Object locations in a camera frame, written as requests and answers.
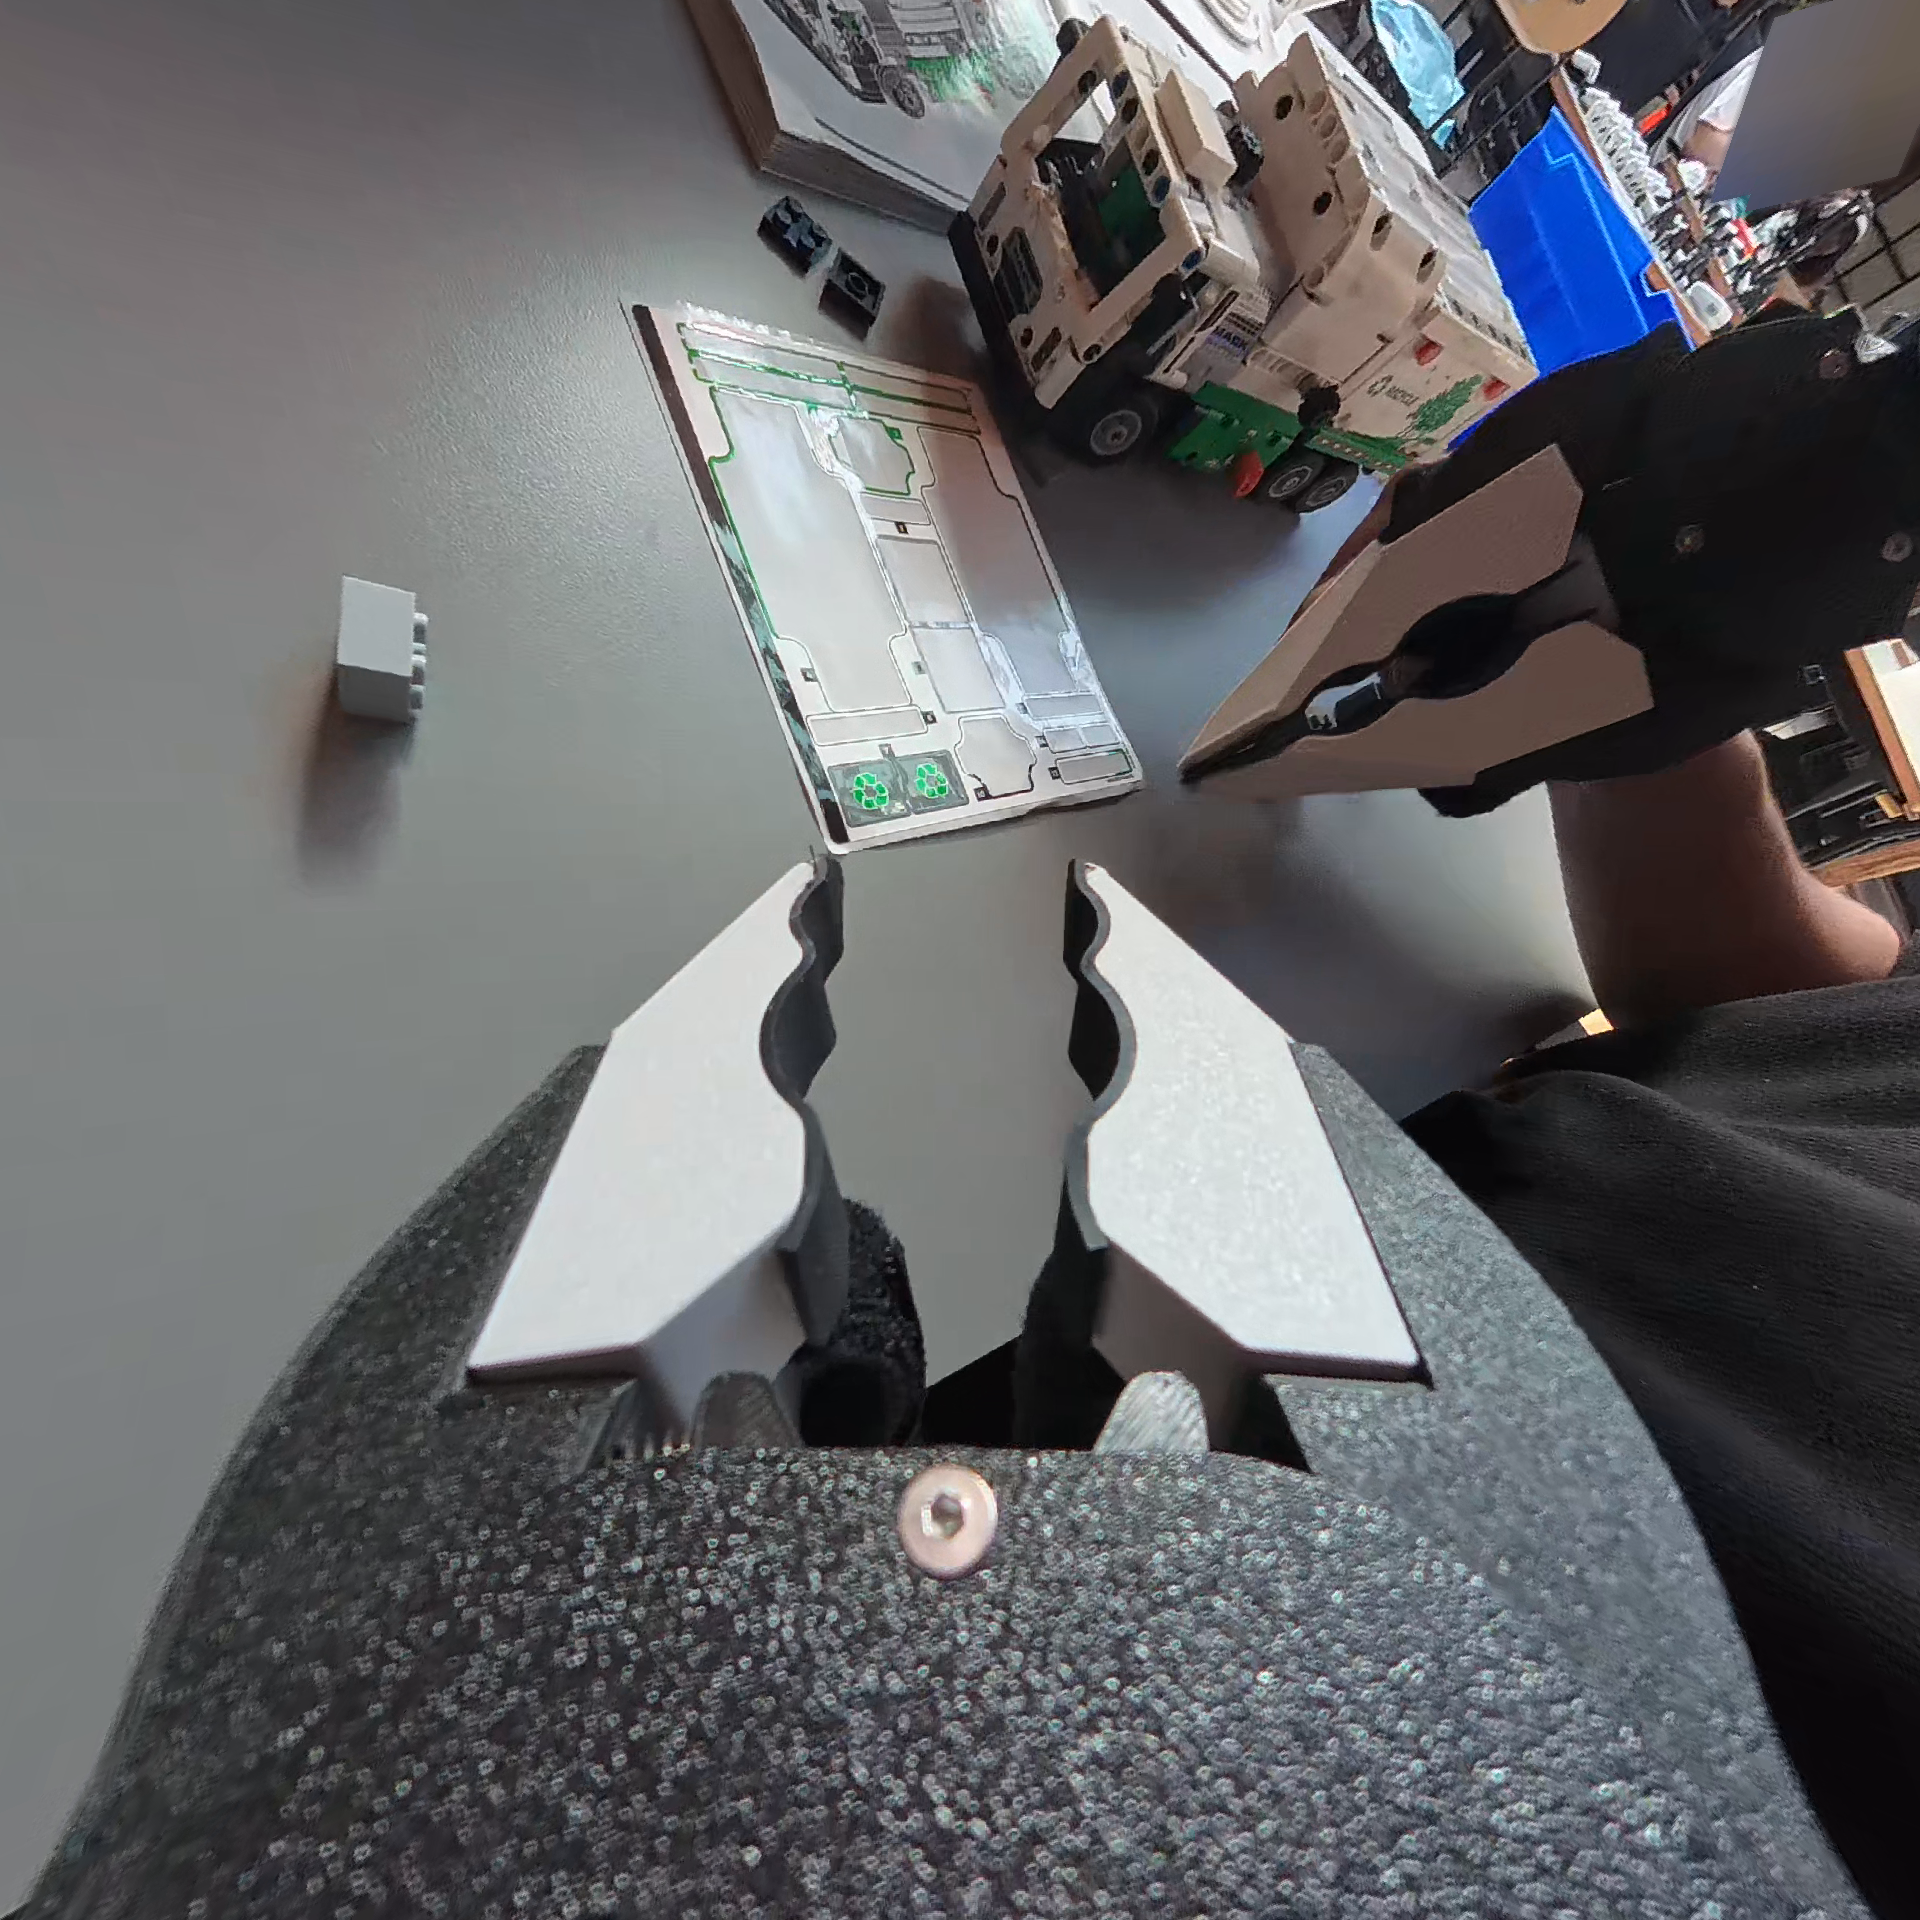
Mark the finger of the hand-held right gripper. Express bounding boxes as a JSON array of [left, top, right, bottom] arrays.
[[1183, 441, 1607, 770], [1178, 619, 1655, 804]]

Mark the lego instruction booklet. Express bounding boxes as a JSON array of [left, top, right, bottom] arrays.
[[682, 0, 1070, 233]]

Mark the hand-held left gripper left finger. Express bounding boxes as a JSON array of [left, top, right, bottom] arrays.
[[465, 855, 854, 1455]]

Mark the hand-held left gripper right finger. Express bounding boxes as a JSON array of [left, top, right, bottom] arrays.
[[1059, 859, 1426, 1450]]

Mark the blue plastic bin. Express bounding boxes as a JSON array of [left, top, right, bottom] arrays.
[[1469, 105, 1705, 378]]

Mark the white green sticker sheet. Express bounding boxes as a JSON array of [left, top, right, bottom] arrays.
[[621, 298, 1146, 858]]

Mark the grey lego brick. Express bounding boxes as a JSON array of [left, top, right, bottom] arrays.
[[335, 573, 438, 727]]

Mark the person's right forearm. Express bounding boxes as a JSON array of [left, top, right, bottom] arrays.
[[1546, 727, 1913, 1041]]

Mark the white lego truck model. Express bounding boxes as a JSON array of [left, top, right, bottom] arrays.
[[949, 12, 1543, 519]]

